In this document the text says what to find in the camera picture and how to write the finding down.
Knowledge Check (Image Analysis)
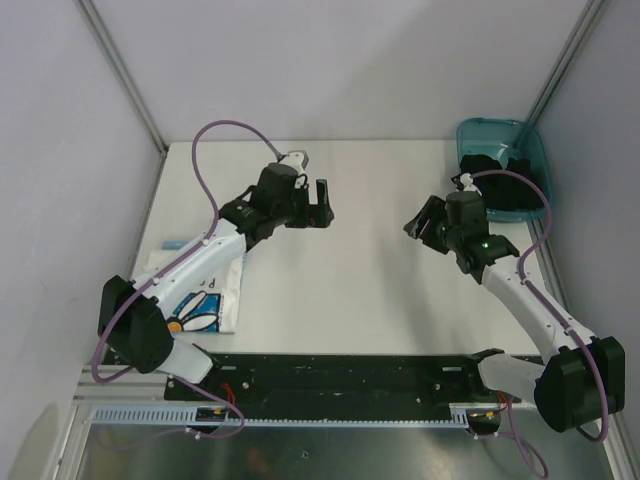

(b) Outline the white folded daisy t-shirt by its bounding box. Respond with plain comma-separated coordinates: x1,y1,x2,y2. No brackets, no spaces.
165,253,246,334

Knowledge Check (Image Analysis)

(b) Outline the right aluminium frame post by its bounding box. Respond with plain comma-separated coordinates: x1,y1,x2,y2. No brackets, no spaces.
525,0,611,126

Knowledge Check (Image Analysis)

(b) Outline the black t-shirt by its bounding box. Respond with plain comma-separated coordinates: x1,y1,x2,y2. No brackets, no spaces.
460,154,543,212

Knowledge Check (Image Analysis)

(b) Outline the grey slotted cable duct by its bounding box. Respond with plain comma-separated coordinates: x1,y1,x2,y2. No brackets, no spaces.
89,404,474,430

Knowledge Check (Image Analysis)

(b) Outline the aluminium frame post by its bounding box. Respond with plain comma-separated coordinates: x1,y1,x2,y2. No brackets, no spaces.
74,0,168,156
525,0,611,126

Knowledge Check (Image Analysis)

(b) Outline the left aluminium frame post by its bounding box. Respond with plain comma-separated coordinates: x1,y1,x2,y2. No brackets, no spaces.
74,0,168,156

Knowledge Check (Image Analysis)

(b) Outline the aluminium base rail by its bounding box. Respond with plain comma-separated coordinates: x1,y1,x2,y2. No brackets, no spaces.
74,365,167,402

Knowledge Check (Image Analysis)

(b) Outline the teal plastic bin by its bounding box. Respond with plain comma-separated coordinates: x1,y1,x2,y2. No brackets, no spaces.
456,118,553,223

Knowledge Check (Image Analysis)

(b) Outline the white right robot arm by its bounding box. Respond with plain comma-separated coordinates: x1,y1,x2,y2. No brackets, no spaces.
403,191,626,432

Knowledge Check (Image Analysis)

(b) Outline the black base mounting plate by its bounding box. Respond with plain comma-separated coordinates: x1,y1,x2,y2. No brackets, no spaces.
155,353,506,435

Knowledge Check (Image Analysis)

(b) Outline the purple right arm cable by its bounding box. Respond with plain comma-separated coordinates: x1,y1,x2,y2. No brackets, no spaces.
469,169,614,476

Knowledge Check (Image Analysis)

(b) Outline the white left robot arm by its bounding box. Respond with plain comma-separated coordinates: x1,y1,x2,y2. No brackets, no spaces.
97,160,334,400

